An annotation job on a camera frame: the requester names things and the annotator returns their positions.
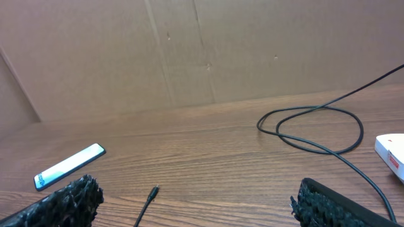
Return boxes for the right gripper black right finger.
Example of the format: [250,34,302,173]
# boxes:
[290,178,401,227]

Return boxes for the white power strip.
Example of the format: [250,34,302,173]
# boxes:
[374,134,404,182]

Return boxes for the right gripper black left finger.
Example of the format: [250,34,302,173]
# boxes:
[1,175,104,227]

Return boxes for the smartphone with blue screen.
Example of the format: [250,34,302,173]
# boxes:
[33,143,106,191]

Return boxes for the black USB charger cable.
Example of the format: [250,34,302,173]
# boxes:
[133,64,404,227]

